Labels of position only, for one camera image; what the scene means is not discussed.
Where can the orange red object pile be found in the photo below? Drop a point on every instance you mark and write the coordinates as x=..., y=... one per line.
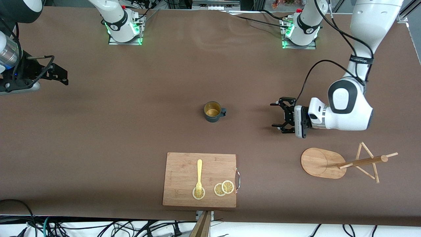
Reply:
x=279, y=4

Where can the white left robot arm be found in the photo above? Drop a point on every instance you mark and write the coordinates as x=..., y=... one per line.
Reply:
x=352, y=108

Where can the wooden post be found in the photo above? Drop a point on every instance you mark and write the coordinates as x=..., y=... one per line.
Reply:
x=202, y=228

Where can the yellow plastic fork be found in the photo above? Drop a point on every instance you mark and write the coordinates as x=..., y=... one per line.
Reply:
x=199, y=171

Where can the wooden cup rack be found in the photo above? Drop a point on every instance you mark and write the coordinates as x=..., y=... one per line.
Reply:
x=317, y=163

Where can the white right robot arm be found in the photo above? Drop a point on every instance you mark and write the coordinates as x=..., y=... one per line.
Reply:
x=115, y=19

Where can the aluminium corner profile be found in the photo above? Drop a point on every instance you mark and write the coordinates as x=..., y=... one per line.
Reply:
x=406, y=16

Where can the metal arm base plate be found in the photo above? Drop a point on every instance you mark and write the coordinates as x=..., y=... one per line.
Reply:
x=125, y=42
x=299, y=47

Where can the lemon slice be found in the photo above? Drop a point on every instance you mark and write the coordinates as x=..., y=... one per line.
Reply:
x=217, y=190
x=203, y=195
x=228, y=187

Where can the brown table cover sheet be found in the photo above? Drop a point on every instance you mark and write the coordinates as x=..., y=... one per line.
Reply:
x=230, y=82

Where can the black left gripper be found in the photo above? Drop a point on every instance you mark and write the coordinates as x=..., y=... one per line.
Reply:
x=289, y=115

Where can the grey metal frame rail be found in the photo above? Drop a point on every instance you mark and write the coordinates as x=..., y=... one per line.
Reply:
x=215, y=5

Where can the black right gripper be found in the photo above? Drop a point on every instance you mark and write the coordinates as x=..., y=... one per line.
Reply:
x=30, y=69

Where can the teal ribbed cup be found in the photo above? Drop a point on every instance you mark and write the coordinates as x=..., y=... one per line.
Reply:
x=213, y=113

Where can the bamboo cutting board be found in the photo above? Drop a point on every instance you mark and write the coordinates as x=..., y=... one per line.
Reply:
x=181, y=171

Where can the metal clamp bracket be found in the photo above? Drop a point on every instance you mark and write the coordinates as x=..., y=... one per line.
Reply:
x=211, y=214

